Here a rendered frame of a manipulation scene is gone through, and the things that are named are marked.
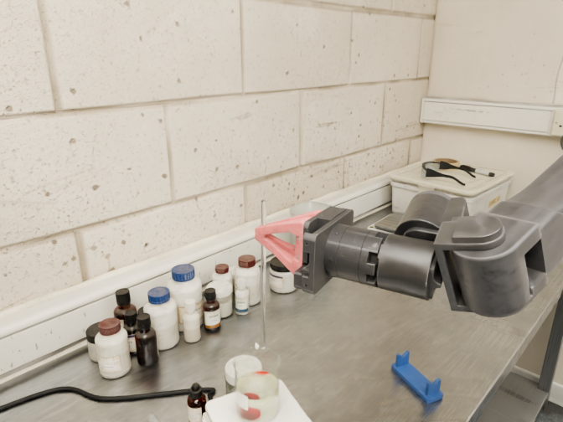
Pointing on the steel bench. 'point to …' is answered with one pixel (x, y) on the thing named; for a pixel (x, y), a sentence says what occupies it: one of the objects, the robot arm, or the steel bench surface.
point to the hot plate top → (220, 407)
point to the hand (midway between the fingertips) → (262, 233)
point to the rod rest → (413, 378)
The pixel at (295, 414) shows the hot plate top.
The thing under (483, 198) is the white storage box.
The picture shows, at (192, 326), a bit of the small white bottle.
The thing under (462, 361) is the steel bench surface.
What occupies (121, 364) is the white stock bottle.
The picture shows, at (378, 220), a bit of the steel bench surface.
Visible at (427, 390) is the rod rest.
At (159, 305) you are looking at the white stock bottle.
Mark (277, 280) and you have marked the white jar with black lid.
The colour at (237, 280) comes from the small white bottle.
